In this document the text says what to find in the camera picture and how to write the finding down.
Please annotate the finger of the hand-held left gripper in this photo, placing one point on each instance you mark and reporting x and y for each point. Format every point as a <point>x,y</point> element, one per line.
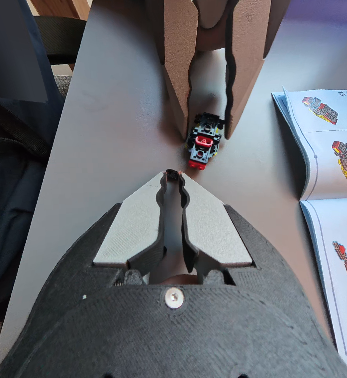
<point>176,44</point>
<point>250,59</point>

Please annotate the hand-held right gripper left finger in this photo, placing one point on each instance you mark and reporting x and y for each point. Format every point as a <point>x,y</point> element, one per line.
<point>132,230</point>

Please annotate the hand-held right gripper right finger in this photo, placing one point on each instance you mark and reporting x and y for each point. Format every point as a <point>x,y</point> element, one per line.
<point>214,230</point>

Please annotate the small black lego piece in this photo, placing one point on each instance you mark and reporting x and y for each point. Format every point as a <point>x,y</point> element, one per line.
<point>172,174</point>

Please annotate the black yellow red lego model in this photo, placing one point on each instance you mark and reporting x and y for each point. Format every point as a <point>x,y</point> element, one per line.
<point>204,141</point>

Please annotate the lego instruction booklet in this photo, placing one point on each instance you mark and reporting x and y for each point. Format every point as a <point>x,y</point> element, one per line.
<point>333,165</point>

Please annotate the wooden furniture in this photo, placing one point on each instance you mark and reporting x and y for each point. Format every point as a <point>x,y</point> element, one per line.
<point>61,7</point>

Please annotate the dark cloth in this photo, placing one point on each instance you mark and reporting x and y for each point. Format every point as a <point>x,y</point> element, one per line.
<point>10,221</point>

